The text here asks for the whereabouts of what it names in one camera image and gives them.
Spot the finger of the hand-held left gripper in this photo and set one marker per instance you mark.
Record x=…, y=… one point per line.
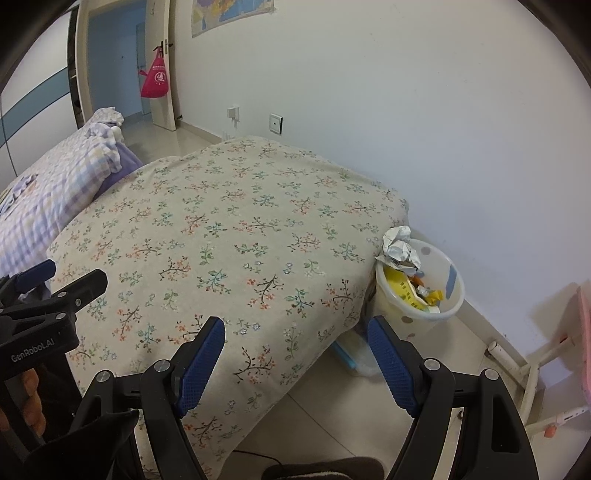
x=30, y=277
x=69, y=290

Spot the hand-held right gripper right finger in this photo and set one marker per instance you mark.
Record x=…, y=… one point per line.
x=392, y=369

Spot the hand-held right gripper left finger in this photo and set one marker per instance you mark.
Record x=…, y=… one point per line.
x=198, y=369

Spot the yellow snack packet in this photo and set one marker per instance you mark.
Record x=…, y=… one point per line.
x=401, y=286

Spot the white dotted waste bin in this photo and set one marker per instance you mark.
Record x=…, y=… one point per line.
x=443, y=300

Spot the orange wrapper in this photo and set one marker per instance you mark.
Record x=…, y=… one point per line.
x=418, y=280

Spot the white paper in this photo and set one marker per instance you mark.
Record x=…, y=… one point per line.
x=398, y=249

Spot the person's left hand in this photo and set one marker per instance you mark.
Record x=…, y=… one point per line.
x=30, y=392

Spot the patterned cloth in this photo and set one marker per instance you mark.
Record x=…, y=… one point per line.
x=18, y=187

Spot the checked blanket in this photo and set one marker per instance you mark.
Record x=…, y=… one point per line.
x=55, y=180

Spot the black cloth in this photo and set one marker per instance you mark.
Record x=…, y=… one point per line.
x=97, y=443

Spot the floral tablecloth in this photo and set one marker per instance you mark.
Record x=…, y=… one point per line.
x=231, y=240

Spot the purple bed sheet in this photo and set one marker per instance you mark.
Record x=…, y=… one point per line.
x=127, y=164

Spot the white and blue wardrobe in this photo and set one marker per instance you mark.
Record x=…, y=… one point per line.
x=32, y=101

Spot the white router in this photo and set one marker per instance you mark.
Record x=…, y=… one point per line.
x=226, y=135

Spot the pink bag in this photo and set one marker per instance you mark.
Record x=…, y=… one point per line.
x=154, y=76

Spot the beige door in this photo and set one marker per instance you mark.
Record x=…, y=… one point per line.
x=161, y=60

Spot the white wall charger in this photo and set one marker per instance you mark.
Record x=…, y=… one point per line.
x=233, y=113

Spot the wall socket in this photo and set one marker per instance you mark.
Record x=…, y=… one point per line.
x=276, y=123

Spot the wall poster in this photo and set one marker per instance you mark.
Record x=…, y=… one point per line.
x=231, y=11

